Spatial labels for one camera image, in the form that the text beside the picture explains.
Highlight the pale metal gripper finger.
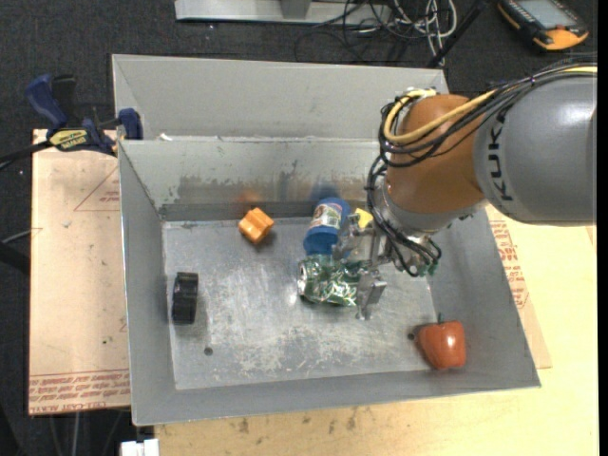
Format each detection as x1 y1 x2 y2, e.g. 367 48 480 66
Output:
331 212 359 261
355 273 389 322

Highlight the blue plastic bottle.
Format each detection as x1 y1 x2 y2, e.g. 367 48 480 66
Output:
302 197 352 258

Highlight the yellow block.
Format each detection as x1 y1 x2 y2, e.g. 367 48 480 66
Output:
351 206 376 230

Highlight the crushed green can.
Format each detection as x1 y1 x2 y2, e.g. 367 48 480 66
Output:
296 254 376 308

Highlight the red toy pepper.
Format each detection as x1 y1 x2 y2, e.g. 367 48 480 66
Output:
414 313 467 371

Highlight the orange toy block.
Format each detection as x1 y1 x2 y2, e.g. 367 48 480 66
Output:
237 206 276 245

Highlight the grey metal bin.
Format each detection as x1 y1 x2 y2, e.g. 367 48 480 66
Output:
111 53 542 427

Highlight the black ribbed block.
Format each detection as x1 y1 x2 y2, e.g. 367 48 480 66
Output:
170 271 200 326

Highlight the brown cardboard board, red print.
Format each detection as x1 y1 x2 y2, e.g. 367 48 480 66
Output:
28 128 553 417

